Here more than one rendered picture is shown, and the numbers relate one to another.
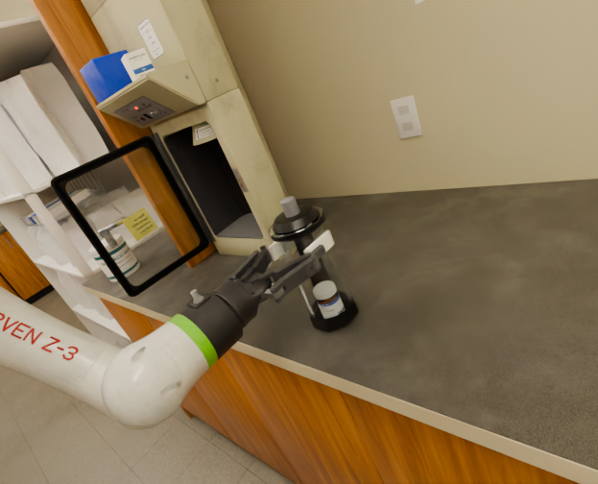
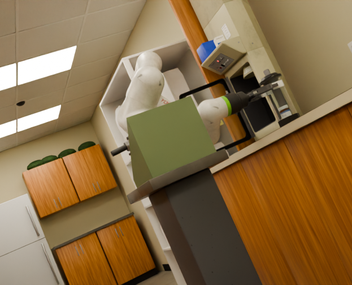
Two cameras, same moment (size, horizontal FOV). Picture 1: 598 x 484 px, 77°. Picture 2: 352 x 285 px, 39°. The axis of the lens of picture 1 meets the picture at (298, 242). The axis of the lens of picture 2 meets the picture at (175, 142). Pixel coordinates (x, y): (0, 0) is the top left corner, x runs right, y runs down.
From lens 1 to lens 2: 176 cm
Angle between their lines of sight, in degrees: 35
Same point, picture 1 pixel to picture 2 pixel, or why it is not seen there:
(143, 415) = (207, 112)
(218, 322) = (232, 96)
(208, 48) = (249, 30)
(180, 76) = (235, 42)
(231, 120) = (259, 60)
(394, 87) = (347, 37)
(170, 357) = (216, 100)
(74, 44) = (195, 41)
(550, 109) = not seen: outside the picture
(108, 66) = (208, 45)
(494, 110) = not seen: outside the picture
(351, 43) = (325, 20)
